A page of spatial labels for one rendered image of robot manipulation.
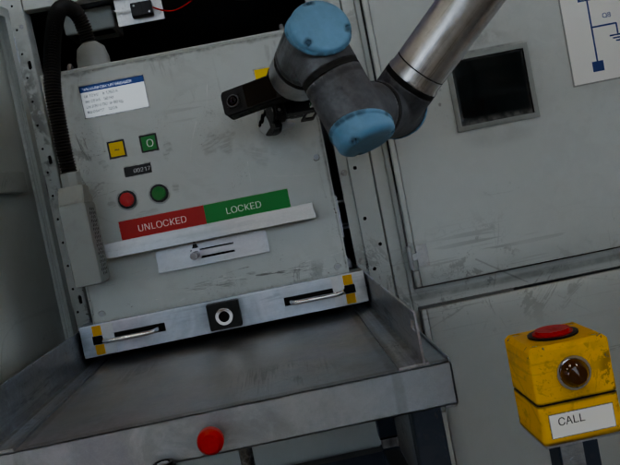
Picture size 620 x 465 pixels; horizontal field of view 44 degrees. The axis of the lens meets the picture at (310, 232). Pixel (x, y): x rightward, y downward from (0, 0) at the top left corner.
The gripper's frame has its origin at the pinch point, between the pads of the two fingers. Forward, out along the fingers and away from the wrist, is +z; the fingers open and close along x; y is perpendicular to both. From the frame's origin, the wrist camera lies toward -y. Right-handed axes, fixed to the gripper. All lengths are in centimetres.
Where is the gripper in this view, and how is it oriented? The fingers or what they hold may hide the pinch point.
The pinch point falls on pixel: (260, 127)
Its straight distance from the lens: 142.3
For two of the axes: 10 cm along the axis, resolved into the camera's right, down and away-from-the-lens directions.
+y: 9.3, -2.0, 3.0
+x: -2.6, -9.4, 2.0
